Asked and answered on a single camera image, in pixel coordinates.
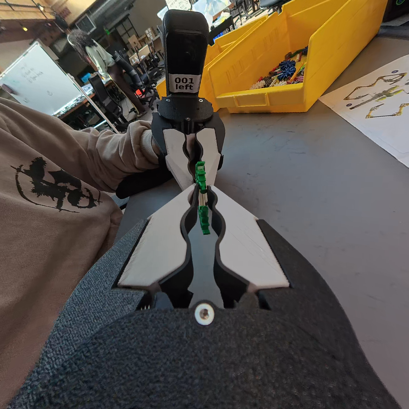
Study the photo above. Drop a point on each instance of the white board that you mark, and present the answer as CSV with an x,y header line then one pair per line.
x,y
35,80

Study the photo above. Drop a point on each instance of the grey desk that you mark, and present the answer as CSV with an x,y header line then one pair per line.
x,y
319,211

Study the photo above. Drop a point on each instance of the white toy rod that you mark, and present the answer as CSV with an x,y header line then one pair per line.
x,y
202,199

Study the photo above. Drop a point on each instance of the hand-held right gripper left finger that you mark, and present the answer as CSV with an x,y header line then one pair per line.
x,y
156,252

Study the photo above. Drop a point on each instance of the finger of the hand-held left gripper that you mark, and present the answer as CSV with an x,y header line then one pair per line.
x,y
211,150
177,153

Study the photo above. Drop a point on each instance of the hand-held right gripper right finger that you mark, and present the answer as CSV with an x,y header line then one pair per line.
x,y
252,252

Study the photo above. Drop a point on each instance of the fold-out toy instruction sheet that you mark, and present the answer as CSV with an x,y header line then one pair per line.
x,y
377,105

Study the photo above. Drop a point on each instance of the black office chair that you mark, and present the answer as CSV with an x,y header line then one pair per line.
x,y
108,102

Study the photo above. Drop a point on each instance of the yellow parts bin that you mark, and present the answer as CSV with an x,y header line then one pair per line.
x,y
211,57
319,57

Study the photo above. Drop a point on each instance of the pile of toy pieces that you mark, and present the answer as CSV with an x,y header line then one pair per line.
x,y
281,70

